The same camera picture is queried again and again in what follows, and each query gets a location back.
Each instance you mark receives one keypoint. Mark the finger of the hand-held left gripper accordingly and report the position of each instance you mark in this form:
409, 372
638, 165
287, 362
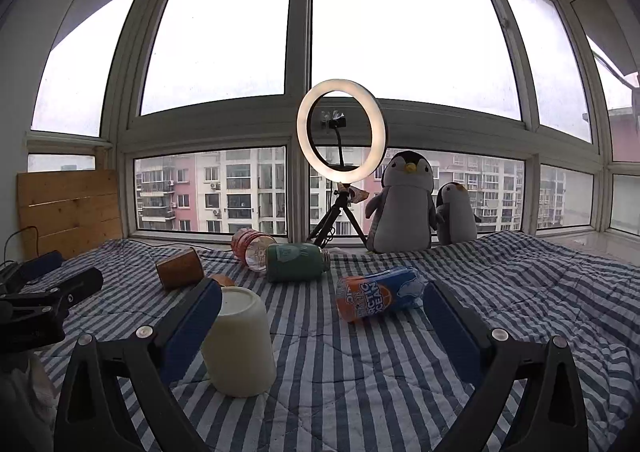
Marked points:
75, 284
42, 264

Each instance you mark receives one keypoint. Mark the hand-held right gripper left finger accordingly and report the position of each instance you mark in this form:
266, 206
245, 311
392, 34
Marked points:
186, 332

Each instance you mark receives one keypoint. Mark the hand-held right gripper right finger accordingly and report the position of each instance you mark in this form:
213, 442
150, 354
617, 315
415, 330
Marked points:
452, 329

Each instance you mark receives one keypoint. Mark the white cup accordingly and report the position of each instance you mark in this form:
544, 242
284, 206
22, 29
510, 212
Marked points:
240, 342

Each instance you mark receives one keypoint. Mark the brown cup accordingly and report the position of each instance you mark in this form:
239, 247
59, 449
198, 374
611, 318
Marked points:
180, 269

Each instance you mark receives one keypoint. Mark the wooden board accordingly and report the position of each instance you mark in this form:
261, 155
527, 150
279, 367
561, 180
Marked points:
70, 212

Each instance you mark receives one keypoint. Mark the small orange object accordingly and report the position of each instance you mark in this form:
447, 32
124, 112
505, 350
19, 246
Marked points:
223, 279

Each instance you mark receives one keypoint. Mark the blue and orange bottle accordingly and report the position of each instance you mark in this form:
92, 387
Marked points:
377, 294

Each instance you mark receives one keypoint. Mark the clear bottle with orange label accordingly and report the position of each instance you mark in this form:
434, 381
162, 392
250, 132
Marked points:
250, 247

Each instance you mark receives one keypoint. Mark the small penguin plush toy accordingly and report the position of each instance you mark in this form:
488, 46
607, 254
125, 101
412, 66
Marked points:
456, 217

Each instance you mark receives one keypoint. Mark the blue striped blanket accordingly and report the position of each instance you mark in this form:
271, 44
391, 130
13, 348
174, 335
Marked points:
350, 382

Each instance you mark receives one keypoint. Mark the large penguin plush toy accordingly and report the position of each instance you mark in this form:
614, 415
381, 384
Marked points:
402, 212

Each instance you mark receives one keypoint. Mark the green can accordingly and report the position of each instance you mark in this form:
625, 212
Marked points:
295, 262

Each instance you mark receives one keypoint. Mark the black tripod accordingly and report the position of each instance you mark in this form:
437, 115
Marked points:
345, 217

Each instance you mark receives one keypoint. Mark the white window frame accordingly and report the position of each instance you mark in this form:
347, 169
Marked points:
299, 32

